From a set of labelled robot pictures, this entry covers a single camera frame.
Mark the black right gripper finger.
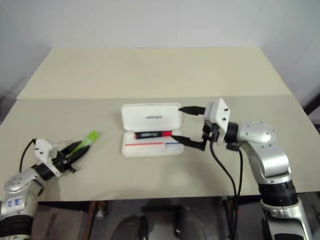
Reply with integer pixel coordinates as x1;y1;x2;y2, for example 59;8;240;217
172;135;204;152
178;106;208;117

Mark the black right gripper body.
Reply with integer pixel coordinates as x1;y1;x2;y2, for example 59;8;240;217
199;119;221;152

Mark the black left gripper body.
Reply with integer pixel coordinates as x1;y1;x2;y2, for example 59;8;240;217
51;154;77;174

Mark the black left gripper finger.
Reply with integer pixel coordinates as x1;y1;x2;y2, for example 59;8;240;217
68;145;91;164
60;141;83;158

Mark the green marker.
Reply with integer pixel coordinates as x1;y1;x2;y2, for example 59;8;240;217
66;130;100;159

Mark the red marker with black label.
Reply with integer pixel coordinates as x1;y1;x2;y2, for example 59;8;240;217
134;130;174;140

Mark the white plastic pencil case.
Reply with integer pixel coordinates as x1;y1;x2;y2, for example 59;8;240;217
120;102;185;159

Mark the rusty table leg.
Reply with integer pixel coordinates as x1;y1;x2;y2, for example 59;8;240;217
87;200;107;221
219;196;235;217

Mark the white handwritten label sticker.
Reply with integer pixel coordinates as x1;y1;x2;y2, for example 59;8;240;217
0;196;27;217

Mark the dark metal stand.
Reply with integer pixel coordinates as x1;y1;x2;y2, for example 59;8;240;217
303;90;320;119

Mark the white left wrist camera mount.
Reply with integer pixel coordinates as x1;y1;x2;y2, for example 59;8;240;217
33;138;62;179

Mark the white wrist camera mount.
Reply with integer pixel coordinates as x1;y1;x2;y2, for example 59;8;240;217
33;138;62;179
203;97;232;145

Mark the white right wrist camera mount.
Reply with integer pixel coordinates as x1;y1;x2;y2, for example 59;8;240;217
203;97;232;145

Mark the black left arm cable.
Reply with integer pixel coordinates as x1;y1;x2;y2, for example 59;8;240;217
19;138;39;174

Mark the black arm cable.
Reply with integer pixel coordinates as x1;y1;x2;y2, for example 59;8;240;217
19;138;39;174
209;141;238;240
226;143;245;240

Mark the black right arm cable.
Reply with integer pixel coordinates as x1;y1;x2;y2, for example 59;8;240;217
226;143;245;240
209;141;238;240

